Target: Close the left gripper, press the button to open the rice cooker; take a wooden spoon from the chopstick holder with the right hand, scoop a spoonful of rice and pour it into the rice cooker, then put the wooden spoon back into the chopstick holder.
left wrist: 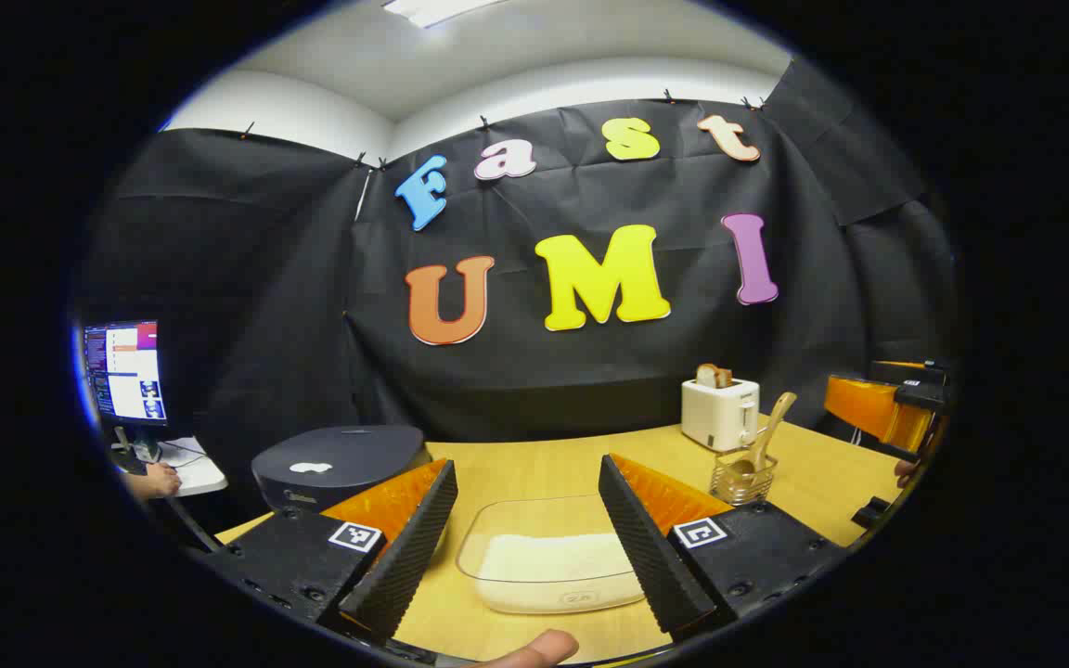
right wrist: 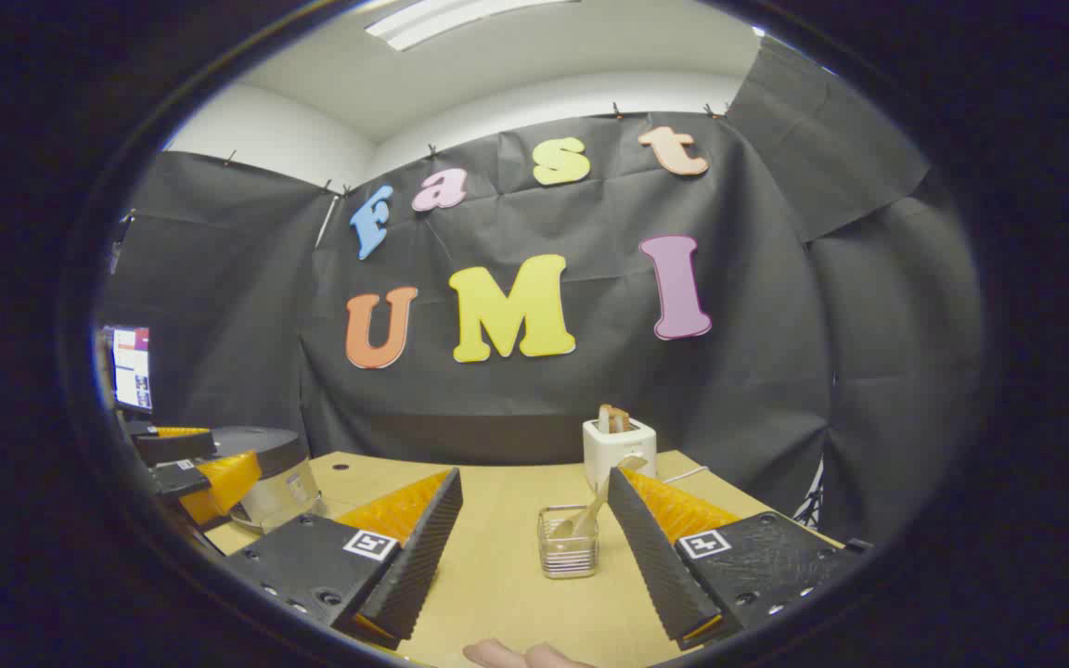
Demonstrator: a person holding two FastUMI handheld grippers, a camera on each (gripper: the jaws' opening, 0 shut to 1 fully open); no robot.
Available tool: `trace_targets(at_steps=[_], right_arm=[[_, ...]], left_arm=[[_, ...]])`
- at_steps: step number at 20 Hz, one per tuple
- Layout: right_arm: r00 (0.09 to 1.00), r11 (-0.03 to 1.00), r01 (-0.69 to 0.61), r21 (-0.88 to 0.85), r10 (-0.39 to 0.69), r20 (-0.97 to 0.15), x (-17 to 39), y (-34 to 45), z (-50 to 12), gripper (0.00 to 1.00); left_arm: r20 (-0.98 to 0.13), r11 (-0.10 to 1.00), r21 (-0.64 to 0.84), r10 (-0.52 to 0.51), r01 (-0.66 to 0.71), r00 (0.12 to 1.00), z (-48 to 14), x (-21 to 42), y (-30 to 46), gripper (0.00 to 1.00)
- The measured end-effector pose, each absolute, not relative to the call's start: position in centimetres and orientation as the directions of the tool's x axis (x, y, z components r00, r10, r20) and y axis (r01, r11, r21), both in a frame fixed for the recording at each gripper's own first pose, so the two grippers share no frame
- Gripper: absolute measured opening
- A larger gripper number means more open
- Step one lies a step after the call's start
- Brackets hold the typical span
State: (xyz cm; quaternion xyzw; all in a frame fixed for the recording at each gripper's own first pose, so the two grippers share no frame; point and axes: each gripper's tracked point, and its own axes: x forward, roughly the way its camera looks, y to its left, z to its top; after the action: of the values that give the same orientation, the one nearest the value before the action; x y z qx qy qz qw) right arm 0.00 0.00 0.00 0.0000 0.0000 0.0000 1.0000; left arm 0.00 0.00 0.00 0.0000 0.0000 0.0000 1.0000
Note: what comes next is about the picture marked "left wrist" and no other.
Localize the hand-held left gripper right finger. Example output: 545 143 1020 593
598 453 851 645

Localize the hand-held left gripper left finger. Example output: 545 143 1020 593
205 457 459 643

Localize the white rice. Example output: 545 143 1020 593
479 533 649 613

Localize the wooden spoon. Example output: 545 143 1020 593
729 392 798 483

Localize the black silver rice cooker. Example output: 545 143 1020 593
251 425 433 516

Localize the clear plastic container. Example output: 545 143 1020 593
456 495 675 615

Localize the white toaster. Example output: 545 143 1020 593
681 376 761 454

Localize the white side table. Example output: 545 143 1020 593
122 436 229 497

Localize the black backdrop cloth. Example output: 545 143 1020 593
80 60 958 520

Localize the computer monitor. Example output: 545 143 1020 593
82 320 169 430

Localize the ceiling light panel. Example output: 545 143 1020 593
381 0 508 29

